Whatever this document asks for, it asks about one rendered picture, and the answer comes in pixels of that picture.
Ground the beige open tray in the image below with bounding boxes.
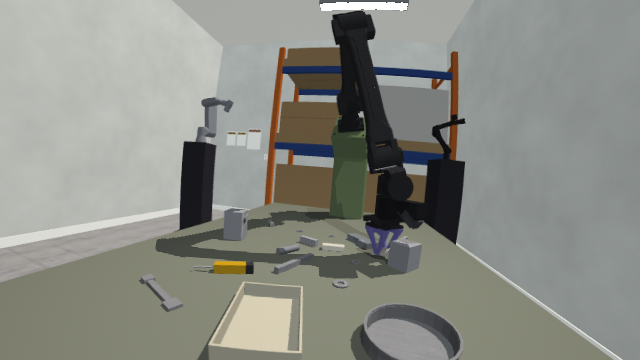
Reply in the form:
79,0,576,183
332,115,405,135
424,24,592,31
208,282,303,360

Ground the yellow-handled screwdriver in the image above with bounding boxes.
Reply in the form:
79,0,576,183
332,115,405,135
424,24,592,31
193,261,254,274

